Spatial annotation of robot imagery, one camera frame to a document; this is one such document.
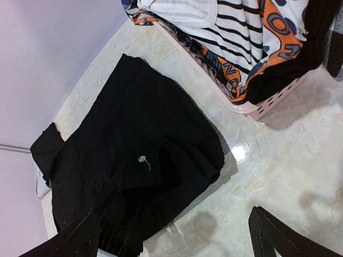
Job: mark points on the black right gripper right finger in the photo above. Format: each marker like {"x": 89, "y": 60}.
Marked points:
{"x": 270, "y": 236}

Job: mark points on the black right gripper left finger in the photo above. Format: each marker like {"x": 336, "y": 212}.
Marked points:
{"x": 80, "y": 238}

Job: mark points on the black shirt with buttons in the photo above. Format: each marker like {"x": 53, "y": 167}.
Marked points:
{"x": 144, "y": 149}

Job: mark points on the grey tank top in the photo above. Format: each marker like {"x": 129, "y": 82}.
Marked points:
{"x": 41, "y": 188}

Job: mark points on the white striped garment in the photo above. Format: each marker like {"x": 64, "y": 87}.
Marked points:
{"x": 232, "y": 30}

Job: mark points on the colourful patterned garment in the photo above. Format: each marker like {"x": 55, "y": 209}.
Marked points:
{"x": 283, "y": 36}

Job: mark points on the black knit garment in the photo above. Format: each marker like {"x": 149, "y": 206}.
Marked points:
{"x": 318, "y": 18}

